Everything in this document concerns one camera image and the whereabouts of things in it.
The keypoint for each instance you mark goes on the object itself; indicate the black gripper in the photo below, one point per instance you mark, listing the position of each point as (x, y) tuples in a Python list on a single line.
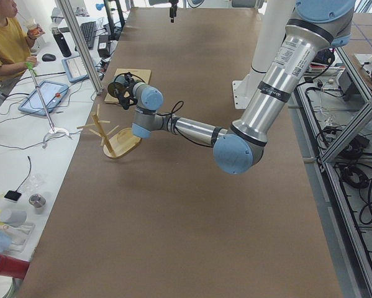
[(113, 88)]

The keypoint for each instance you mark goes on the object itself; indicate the dark blue mug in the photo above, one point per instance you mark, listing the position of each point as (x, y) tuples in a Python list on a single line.
[(118, 86)]

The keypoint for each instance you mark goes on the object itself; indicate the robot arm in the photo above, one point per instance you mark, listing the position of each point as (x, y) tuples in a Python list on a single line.
[(185, 3), (294, 34)]

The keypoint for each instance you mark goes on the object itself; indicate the wooden cup storage rack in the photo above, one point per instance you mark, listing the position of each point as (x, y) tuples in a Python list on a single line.
[(115, 143)]

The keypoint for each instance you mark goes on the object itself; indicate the small steel cup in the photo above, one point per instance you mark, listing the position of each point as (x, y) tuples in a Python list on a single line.
[(38, 202)]

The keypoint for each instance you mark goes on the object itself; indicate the grey cup lying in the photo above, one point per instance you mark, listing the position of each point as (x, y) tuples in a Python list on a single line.
[(13, 217)]

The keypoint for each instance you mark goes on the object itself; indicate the wooden cutting board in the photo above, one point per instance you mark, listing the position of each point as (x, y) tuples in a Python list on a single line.
[(142, 73)]

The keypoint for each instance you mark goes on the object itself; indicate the black power adapter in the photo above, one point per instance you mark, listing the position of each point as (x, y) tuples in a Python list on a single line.
[(104, 46)]

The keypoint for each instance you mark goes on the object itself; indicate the black keyboard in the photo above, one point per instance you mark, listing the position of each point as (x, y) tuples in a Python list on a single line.
[(88, 29)]

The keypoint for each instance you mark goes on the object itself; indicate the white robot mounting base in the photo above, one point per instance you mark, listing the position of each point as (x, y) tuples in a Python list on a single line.
[(254, 71)]

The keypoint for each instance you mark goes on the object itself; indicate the blue tablet far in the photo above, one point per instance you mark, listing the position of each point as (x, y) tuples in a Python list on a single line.
[(74, 69)]

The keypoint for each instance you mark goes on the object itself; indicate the blue tablet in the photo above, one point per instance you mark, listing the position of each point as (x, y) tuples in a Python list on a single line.
[(74, 69), (52, 92)]

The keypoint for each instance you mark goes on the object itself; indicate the black water bottle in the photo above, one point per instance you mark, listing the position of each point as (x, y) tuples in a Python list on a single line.
[(61, 42)]

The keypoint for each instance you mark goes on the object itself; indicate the black computer mouse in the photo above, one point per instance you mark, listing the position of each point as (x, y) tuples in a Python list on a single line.
[(48, 57)]

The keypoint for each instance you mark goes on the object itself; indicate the blue tablet near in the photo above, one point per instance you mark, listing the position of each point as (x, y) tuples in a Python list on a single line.
[(52, 92)]

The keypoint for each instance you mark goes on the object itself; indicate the person in yellow shirt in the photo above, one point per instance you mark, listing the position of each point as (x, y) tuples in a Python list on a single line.
[(15, 44)]

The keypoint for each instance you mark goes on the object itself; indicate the metal reacher stick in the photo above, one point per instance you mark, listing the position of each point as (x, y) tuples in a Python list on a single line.
[(53, 129)]

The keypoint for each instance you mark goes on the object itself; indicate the brown table mat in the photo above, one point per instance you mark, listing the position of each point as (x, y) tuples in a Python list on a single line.
[(165, 221)]

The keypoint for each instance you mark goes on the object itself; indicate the black square device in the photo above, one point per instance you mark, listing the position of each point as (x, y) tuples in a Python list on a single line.
[(13, 196)]

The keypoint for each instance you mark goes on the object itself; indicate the aluminium frame post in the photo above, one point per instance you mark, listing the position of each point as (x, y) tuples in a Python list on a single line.
[(80, 43)]

